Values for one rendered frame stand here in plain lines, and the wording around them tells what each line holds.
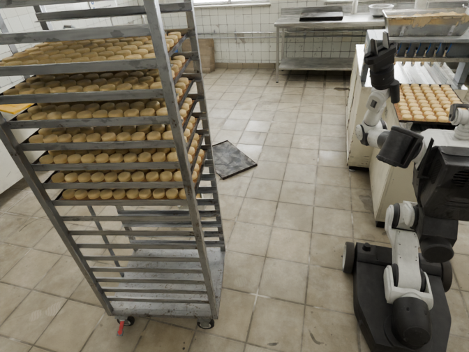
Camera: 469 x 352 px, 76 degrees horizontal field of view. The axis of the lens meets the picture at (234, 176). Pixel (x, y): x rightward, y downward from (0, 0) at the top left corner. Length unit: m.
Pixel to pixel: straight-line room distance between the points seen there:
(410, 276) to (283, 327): 0.74
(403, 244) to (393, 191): 0.48
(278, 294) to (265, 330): 0.25
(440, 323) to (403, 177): 0.86
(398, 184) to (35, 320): 2.47
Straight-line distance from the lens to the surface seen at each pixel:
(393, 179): 2.23
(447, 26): 2.67
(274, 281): 2.10
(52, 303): 2.43
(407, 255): 1.92
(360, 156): 2.93
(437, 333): 1.95
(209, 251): 2.09
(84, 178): 1.35
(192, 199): 1.15
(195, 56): 1.37
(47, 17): 1.56
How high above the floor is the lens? 1.74
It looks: 36 degrees down
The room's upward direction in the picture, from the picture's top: 5 degrees counter-clockwise
